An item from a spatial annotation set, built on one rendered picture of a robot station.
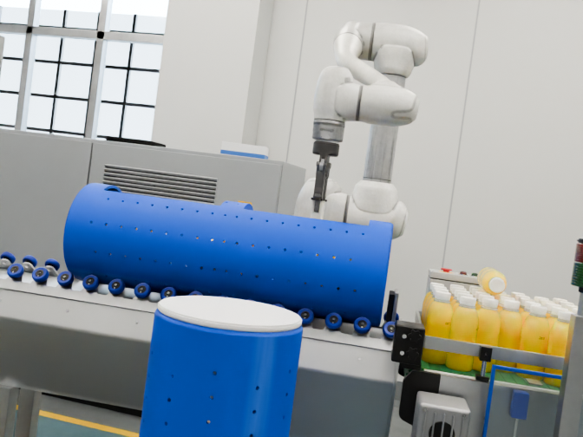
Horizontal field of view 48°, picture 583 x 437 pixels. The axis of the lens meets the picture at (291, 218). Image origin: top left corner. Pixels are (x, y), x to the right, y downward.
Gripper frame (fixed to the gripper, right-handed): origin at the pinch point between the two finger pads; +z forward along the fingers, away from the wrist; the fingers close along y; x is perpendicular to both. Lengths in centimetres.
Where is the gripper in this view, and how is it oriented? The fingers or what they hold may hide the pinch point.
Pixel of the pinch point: (317, 212)
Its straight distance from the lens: 188.0
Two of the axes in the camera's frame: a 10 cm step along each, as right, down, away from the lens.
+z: -1.3, 9.9, 0.3
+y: -1.5, 0.1, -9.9
